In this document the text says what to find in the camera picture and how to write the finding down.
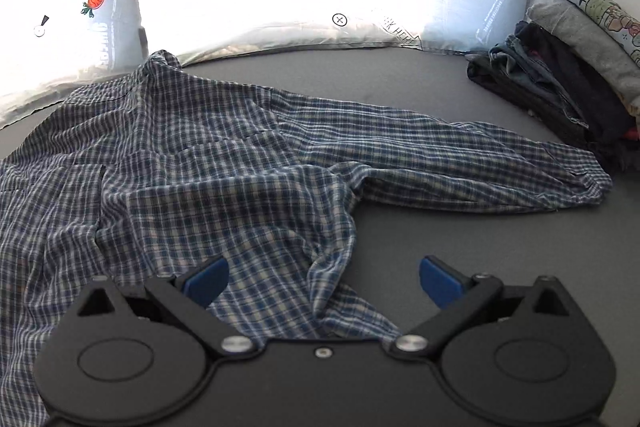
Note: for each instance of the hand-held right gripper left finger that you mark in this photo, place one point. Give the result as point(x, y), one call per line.
point(207, 279)

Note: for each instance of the blue jeans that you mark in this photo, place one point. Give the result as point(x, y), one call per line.
point(530, 67)

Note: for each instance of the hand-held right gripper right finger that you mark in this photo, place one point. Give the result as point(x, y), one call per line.
point(440, 279)

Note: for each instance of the patterned printed garment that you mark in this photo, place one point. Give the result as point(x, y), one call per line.
point(612, 19)

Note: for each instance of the dark navy folded garment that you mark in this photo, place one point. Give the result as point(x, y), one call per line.
point(575, 87)

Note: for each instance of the black folded garment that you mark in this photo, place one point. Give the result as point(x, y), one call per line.
point(520, 99)

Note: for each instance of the blue plaid shirt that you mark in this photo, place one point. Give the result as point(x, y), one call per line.
point(210, 167)

